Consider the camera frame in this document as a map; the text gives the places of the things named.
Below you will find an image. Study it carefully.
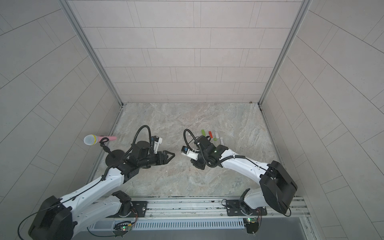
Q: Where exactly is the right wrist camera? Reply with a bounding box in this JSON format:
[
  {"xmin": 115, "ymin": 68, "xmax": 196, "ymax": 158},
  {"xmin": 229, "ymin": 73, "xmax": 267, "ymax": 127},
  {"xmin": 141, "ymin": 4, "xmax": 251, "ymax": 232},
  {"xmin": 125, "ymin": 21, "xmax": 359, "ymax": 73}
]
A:
[{"xmin": 181, "ymin": 146, "xmax": 199, "ymax": 161}]

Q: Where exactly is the pink yellow toy microphone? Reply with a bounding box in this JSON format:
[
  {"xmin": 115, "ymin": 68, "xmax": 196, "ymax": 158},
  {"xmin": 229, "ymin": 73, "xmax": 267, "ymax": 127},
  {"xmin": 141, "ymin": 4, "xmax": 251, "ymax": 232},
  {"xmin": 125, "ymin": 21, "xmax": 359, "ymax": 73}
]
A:
[{"xmin": 84, "ymin": 135, "xmax": 117, "ymax": 146}]

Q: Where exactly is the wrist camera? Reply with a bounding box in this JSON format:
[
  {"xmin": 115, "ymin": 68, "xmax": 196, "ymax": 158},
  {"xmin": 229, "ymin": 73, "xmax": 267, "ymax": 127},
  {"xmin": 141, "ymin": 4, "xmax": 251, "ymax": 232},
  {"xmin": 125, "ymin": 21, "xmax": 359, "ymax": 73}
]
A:
[
  {"xmin": 181, "ymin": 146, "xmax": 199, "ymax": 161},
  {"xmin": 151, "ymin": 136, "xmax": 163, "ymax": 154}
]

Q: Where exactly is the right circuit board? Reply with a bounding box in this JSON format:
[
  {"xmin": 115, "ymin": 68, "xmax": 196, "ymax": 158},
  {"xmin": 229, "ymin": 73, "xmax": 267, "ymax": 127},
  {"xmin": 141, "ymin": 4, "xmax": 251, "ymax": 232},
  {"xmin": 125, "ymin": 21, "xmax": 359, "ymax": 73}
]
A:
[{"xmin": 243, "ymin": 218, "xmax": 260, "ymax": 235}]

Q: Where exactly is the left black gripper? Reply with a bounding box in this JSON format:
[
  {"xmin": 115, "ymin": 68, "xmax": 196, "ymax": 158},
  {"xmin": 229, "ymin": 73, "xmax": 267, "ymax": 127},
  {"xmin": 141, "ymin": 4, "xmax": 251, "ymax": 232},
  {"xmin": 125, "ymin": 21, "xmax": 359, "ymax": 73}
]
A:
[{"xmin": 138, "ymin": 150, "xmax": 177, "ymax": 169}]

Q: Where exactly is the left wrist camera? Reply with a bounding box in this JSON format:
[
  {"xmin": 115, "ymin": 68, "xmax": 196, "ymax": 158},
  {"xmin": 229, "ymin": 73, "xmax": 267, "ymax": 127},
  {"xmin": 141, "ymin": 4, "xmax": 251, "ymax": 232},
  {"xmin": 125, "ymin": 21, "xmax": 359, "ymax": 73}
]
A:
[{"xmin": 151, "ymin": 136, "xmax": 163, "ymax": 154}]

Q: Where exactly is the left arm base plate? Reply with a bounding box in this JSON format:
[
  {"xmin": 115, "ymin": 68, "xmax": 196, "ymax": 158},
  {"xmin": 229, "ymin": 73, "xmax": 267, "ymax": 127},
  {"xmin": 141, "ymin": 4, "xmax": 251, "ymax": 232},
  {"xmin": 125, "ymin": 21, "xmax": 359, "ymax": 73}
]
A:
[{"xmin": 118, "ymin": 201, "xmax": 148, "ymax": 218}]

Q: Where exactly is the white ventilation grille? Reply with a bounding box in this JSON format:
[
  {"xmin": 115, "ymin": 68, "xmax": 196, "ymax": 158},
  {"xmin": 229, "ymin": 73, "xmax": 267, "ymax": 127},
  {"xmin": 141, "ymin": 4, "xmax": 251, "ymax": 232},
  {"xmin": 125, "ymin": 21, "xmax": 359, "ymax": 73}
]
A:
[{"xmin": 89, "ymin": 218, "xmax": 245, "ymax": 231}]

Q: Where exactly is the circuit board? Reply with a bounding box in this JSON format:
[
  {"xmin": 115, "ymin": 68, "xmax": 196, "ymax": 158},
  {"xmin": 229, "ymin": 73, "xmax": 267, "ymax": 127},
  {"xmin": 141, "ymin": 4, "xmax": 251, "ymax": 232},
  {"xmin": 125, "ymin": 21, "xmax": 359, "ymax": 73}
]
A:
[
  {"xmin": 243, "ymin": 218, "xmax": 260, "ymax": 235},
  {"xmin": 113, "ymin": 221, "xmax": 133, "ymax": 237}
]

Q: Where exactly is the aluminium rail frame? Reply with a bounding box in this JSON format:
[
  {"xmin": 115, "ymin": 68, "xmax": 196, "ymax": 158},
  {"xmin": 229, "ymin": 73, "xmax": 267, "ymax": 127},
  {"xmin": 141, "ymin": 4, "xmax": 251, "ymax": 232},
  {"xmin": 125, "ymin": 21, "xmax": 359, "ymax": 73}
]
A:
[{"xmin": 59, "ymin": 194, "xmax": 311, "ymax": 221}]

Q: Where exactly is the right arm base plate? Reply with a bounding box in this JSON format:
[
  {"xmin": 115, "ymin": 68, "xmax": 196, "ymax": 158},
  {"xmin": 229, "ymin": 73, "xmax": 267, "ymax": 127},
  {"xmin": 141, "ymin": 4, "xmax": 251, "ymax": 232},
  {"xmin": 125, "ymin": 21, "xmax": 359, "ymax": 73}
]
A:
[{"xmin": 221, "ymin": 199, "xmax": 268, "ymax": 217}]

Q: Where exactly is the left circuit board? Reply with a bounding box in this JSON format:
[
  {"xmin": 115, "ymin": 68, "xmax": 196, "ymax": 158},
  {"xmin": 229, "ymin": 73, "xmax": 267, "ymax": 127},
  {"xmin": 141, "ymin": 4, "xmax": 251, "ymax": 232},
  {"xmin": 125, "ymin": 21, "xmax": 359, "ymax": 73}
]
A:
[{"xmin": 113, "ymin": 221, "xmax": 133, "ymax": 237}]

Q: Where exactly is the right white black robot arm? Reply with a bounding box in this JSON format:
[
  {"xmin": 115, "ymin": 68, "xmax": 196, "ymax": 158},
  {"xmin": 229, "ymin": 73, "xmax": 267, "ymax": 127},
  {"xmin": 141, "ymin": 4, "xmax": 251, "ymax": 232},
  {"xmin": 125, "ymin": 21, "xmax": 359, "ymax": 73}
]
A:
[{"xmin": 181, "ymin": 129, "xmax": 298, "ymax": 217}]

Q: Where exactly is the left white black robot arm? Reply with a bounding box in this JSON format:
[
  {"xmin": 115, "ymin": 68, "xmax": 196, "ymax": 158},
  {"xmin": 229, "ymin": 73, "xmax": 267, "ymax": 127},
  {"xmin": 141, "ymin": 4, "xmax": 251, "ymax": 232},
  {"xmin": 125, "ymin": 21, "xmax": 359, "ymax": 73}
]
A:
[{"xmin": 28, "ymin": 135, "xmax": 175, "ymax": 240}]

